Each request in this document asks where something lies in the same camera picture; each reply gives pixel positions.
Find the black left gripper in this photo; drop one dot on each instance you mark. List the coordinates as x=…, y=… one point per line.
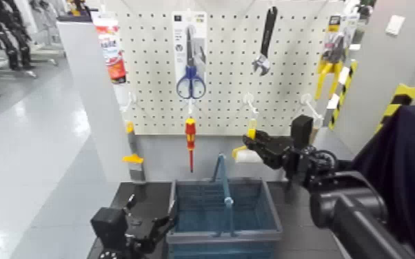
x=137, y=238

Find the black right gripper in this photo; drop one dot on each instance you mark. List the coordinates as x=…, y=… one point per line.
x=299, y=162

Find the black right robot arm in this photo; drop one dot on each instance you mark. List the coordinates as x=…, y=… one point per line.
x=348, y=209

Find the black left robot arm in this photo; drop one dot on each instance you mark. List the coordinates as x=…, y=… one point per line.
x=109, y=254

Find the blue plastic crate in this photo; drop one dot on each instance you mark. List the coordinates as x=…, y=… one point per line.
x=225, y=238

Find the white pegboard hook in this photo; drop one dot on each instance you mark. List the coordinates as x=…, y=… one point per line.
x=129, y=100
x=307, y=98
x=191, y=106
x=249, y=100

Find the yellow grey scraper tool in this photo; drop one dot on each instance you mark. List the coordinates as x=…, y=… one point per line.
x=134, y=158

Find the red yellow screwdriver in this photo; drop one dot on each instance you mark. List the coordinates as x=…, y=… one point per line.
x=190, y=133

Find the cream pegboard panel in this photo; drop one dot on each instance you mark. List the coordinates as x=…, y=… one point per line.
x=229, y=54

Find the white partition panel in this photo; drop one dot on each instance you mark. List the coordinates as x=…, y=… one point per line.
x=91, y=108

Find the blue scissors on card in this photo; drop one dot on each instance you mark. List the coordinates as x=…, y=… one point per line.
x=189, y=47

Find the dark navy table cloth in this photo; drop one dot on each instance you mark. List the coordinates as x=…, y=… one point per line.
x=410, y=162

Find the red white tube pack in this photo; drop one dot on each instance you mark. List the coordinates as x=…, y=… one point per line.
x=111, y=50

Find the yellow black background machine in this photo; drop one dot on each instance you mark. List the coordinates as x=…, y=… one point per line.
x=77, y=8

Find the black humanoid robot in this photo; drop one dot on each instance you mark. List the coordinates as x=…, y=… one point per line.
x=10, y=39

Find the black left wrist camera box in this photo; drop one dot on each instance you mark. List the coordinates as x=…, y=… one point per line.
x=109, y=228

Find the white wall switch plate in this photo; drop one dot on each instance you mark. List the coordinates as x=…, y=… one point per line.
x=395, y=24

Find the grey metal stand frame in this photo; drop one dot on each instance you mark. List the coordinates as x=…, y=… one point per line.
x=44, y=54

